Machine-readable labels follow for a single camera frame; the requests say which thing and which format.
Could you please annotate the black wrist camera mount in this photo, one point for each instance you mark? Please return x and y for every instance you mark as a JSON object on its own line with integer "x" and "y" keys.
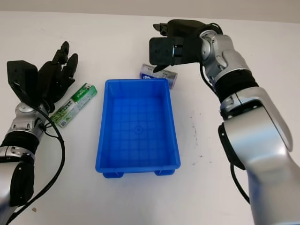
{"x": 21, "y": 79}
{"x": 164, "y": 51}

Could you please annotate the green toothpaste box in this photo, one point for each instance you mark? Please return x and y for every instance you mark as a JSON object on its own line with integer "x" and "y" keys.
{"x": 75, "y": 104}

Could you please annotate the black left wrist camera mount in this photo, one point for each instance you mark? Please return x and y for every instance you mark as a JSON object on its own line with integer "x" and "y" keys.
{"x": 21, "y": 79}

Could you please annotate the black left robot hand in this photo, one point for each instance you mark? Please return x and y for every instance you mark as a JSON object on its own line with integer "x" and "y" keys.
{"x": 55, "y": 82}

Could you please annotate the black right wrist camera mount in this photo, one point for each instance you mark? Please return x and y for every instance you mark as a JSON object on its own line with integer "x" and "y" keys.
{"x": 164, "y": 51}

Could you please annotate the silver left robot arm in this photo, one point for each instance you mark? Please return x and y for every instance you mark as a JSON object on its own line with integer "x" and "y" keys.
{"x": 22, "y": 124}

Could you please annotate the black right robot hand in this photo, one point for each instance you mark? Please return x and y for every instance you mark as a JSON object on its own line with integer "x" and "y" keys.
{"x": 185, "y": 28}

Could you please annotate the blue plastic tray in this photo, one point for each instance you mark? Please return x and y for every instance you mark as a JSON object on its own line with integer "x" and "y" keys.
{"x": 138, "y": 131}

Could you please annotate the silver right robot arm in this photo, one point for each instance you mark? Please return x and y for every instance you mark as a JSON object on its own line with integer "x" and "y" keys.
{"x": 262, "y": 131}

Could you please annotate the silver white tube package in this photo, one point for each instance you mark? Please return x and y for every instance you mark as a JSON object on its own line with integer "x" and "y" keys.
{"x": 164, "y": 77}

